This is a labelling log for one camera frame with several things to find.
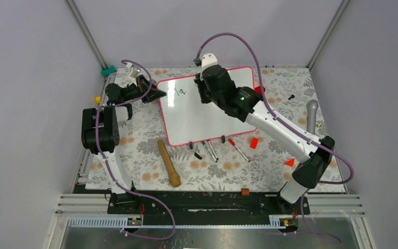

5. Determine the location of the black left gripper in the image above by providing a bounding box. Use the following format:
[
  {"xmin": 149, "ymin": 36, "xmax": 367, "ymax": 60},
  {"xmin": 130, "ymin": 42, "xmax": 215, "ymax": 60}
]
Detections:
[{"xmin": 122, "ymin": 75, "xmax": 166, "ymax": 104}]

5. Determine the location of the pink framed whiteboard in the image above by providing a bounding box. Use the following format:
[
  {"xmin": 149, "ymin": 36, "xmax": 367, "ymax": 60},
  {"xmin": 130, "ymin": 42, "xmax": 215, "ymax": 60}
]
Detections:
[{"xmin": 157, "ymin": 75, "xmax": 256, "ymax": 146}]

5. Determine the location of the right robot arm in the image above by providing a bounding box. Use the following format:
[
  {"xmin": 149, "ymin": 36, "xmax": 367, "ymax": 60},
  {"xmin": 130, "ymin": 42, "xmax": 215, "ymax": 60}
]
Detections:
[{"xmin": 194, "ymin": 65, "xmax": 335, "ymax": 214}]

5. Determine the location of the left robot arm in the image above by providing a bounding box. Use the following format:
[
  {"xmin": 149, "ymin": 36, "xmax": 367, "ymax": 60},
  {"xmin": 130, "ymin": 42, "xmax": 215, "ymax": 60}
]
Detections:
[{"xmin": 81, "ymin": 75, "xmax": 167, "ymax": 213}]

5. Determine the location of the red whiteboard marker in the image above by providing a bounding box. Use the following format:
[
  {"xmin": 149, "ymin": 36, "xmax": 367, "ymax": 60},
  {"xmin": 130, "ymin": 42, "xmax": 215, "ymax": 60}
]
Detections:
[{"xmin": 228, "ymin": 139, "xmax": 251, "ymax": 162}]

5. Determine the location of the green whiteboard marker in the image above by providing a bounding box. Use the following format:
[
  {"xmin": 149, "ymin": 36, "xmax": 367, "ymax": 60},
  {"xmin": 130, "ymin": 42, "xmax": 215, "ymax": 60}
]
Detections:
[{"xmin": 201, "ymin": 141, "xmax": 218, "ymax": 162}]

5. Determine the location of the blue whiteboard marker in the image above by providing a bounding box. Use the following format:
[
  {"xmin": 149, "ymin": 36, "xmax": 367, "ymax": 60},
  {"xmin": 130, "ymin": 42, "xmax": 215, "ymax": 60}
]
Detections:
[{"xmin": 207, "ymin": 140, "xmax": 219, "ymax": 162}]

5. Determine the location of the large red block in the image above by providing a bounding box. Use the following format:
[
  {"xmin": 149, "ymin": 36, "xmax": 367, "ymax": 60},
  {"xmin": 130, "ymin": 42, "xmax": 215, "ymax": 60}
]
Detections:
[{"xmin": 254, "ymin": 86, "xmax": 266, "ymax": 95}]

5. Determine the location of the teal clamp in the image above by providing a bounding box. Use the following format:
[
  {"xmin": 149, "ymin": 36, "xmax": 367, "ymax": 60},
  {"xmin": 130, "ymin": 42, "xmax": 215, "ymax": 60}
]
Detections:
[{"xmin": 101, "ymin": 65, "xmax": 117, "ymax": 77}]

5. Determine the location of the small yellow cube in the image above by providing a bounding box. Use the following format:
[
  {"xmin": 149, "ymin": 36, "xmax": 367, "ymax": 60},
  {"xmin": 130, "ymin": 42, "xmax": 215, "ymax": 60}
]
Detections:
[{"xmin": 95, "ymin": 96, "xmax": 102, "ymax": 104}]

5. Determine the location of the small red block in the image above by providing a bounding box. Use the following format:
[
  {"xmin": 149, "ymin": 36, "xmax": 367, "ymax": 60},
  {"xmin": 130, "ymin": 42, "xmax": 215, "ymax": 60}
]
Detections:
[{"xmin": 250, "ymin": 137, "xmax": 259, "ymax": 149}]

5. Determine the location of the black marker cap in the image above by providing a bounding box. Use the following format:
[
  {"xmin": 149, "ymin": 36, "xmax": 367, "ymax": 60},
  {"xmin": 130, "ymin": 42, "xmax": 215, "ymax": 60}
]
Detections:
[{"xmin": 194, "ymin": 153, "xmax": 203, "ymax": 160}]

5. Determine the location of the gold toy microphone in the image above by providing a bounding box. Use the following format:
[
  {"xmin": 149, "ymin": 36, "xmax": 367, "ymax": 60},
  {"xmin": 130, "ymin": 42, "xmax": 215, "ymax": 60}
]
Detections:
[{"xmin": 157, "ymin": 140, "xmax": 181, "ymax": 188}]

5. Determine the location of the silver toy microphone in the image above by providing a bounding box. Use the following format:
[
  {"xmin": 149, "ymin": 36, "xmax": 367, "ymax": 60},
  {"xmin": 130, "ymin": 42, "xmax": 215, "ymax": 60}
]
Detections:
[{"xmin": 306, "ymin": 100, "xmax": 319, "ymax": 134}]

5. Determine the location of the red triangular block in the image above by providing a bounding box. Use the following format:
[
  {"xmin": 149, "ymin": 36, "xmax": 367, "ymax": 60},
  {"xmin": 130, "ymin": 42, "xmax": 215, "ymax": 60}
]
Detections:
[{"xmin": 284, "ymin": 158, "xmax": 295, "ymax": 167}]

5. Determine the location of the small brown cube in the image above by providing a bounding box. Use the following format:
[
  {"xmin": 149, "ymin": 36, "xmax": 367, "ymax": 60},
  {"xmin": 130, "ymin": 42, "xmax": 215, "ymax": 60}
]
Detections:
[{"xmin": 240, "ymin": 188, "xmax": 250, "ymax": 196}]

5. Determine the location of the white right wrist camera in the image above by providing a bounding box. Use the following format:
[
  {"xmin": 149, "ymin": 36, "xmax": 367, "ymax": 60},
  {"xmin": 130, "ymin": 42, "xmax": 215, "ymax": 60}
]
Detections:
[{"xmin": 200, "ymin": 52, "xmax": 218, "ymax": 74}]

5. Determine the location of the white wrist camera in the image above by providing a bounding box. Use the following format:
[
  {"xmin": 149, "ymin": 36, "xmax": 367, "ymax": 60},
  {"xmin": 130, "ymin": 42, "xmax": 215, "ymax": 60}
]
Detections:
[
  {"xmin": 200, "ymin": 52, "xmax": 218, "ymax": 74},
  {"xmin": 126, "ymin": 62, "xmax": 141, "ymax": 83}
]

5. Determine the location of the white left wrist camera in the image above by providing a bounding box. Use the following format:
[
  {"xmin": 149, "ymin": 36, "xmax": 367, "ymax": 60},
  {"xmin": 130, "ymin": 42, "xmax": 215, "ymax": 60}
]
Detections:
[{"xmin": 126, "ymin": 62, "xmax": 141, "ymax": 83}]

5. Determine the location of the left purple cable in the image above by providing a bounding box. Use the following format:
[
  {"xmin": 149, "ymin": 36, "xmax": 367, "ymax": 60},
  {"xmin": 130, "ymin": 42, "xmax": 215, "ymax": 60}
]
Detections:
[{"xmin": 95, "ymin": 60, "xmax": 176, "ymax": 241}]

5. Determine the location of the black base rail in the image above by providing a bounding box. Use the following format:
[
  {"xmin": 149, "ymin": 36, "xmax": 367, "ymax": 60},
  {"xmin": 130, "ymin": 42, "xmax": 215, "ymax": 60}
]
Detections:
[{"xmin": 98, "ymin": 189, "xmax": 311, "ymax": 226}]

